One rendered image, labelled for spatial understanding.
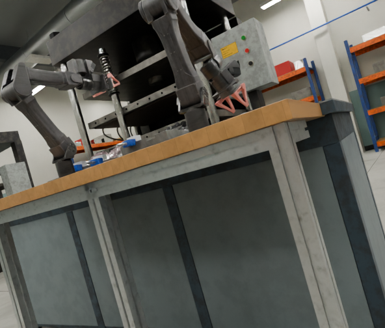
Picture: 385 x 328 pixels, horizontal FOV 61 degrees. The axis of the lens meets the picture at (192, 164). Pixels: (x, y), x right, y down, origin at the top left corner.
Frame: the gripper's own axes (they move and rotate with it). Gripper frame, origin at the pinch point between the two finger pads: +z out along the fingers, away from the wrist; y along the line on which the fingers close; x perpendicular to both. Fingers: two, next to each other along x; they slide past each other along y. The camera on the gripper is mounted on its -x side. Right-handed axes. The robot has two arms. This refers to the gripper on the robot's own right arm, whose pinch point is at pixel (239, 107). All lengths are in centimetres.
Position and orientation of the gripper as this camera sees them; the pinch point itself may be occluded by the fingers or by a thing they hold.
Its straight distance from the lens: 121.1
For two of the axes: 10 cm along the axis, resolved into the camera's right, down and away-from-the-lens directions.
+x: -5.8, 6.7, -4.7
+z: 6.4, 7.3, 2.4
